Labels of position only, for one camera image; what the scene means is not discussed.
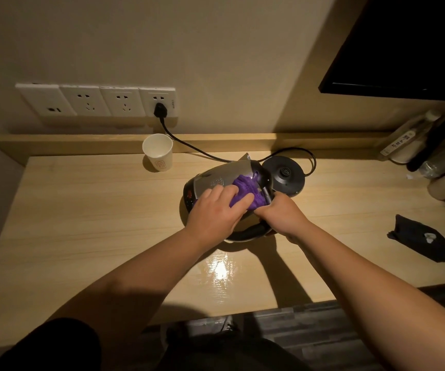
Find person's right hand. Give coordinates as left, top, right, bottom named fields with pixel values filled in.
left=253, top=191, right=312, bottom=244

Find person's left hand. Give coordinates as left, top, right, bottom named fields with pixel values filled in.
left=183, top=184, right=255, bottom=252

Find stainless steel electric kettle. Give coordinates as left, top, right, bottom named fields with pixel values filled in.
left=183, top=152, right=275, bottom=243

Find purple cloth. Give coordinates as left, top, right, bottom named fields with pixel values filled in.
left=229, top=172, right=271, bottom=211

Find white paper cup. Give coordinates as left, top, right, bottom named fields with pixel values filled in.
left=141, top=133, right=174, bottom=173

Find person's left forearm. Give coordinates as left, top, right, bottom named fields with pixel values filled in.
left=48, top=227, right=223, bottom=371

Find person's right forearm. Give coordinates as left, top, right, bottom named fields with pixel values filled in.
left=293, top=224, right=445, bottom=371

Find white sneaker black laces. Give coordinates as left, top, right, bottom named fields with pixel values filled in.
left=216, top=315, right=238, bottom=333

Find black cloth with white patch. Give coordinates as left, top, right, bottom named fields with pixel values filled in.
left=387, top=214, right=445, bottom=263

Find white bottle with label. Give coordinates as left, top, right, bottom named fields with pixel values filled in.
left=376, top=110, right=441, bottom=165

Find black trousers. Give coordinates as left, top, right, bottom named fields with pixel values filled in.
left=156, top=332, right=312, bottom=371

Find clear plastic bottle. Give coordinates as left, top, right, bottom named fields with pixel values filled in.
left=418, top=144, right=445, bottom=179

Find tall black slim object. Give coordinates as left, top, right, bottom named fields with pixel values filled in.
left=406, top=111, right=445, bottom=173

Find black left sleeve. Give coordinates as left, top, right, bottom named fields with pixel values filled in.
left=0, top=318, right=101, bottom=371

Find black television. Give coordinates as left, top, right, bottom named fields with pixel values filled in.
left=318, top=0, right=445, bottom=103

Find black power cable with plug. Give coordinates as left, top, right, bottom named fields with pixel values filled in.
left=153, top=103, right=317, bottom=177

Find white wall power socket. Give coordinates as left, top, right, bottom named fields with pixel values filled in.
left=59, top=85, right=112, bottom=117
left=99, top=86, right=146, bottom=117
left=138, top=87, right=178, bottom=119

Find white wall plate small ports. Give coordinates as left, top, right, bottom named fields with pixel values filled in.
left=15, top=83, right=77, bottom=117

